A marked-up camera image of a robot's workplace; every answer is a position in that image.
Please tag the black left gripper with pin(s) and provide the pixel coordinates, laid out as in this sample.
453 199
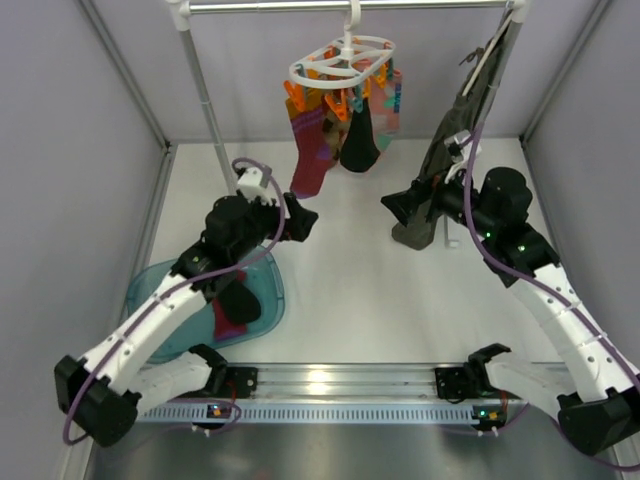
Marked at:
288 220

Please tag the maroon purple orange hanging sock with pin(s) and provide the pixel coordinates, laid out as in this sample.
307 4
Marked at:
314 155

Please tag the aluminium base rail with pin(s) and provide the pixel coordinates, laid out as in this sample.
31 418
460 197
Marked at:
350 382

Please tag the white garment hanger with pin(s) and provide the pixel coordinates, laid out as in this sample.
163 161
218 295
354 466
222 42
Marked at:
488 50

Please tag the olive green hanging garment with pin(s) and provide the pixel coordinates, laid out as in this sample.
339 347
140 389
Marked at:
466 113

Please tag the black sock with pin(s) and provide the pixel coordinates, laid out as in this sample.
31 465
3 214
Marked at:
359 151
242 300

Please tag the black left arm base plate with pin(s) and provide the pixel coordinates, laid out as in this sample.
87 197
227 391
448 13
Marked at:
231 383

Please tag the teal plastic basin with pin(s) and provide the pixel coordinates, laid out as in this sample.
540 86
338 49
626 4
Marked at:
212 325

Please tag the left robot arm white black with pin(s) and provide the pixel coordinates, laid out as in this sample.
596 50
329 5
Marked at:
106 389

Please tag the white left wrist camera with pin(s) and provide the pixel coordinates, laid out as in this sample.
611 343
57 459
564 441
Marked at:
253 184

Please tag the teal clothes peg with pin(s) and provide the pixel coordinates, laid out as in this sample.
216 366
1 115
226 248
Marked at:
356 102

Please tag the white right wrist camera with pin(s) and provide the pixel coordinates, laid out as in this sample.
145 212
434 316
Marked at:
458 147

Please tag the pink patterned sock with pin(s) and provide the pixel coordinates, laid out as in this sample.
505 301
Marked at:
384 104

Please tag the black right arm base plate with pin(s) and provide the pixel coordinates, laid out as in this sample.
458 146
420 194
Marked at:
460 383

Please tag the grey slotted cable duct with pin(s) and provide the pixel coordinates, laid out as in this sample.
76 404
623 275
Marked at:
355 413

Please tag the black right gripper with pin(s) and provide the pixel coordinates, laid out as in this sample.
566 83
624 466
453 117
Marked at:
420 201

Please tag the silver clothes rack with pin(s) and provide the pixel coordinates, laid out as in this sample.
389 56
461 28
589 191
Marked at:
181 11

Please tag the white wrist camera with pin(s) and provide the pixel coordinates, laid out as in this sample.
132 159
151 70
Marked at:
253 184
458 147

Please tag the beige argyle sock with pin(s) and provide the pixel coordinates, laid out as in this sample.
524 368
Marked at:
335 132

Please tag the orange clothes peg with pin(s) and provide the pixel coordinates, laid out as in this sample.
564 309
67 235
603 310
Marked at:
338 105

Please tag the white clip hanger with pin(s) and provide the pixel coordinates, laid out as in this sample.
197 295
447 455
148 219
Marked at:
346 62

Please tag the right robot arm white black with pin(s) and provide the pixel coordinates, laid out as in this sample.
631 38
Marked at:
597 404

